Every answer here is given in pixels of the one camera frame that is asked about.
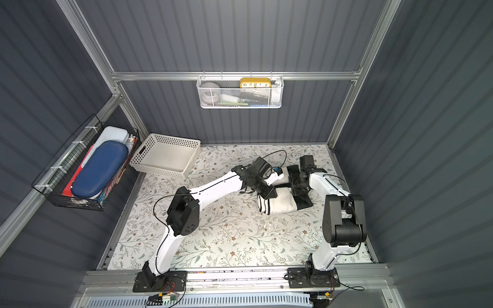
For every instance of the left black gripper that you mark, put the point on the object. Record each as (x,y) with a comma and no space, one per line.
(264,187)

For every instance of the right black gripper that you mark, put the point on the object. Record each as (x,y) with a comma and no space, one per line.
(296,188)

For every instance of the black white checkered pillowcase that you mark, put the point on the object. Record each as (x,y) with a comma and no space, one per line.
(285,202)

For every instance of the white perforated plastic basket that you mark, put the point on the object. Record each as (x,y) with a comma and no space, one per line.
(166,156)

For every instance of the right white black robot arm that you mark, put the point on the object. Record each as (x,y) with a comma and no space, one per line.
(343,219)

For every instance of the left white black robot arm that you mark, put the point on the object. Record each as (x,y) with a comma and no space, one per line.
(183,214)

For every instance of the white tape roll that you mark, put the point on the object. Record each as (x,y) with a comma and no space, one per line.
(209,93)

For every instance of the floral patterned table mat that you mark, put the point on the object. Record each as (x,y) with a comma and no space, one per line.
(232,231)

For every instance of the white mesh hanging basket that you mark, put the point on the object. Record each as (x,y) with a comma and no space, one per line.
(233,97)

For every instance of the yellow clock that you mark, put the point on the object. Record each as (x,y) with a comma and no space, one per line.
(255,83)

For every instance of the white ventilated front panel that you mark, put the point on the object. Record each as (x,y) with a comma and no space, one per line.
(207,300)

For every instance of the blue oval zip case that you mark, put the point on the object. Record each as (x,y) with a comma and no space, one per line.
(100,169)

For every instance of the white flat plastic box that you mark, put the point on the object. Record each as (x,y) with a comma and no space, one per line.
(109,133)

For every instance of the red flat folder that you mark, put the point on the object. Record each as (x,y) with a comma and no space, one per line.
(67,191)

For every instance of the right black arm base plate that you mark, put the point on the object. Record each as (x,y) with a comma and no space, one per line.
(299,278)

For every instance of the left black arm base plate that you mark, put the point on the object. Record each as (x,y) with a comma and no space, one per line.
(172,281)

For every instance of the small electronics board with wires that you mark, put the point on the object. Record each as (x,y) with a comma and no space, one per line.
(162,299)

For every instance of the black wire wall basket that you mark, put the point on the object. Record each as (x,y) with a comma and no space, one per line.
(56,175)

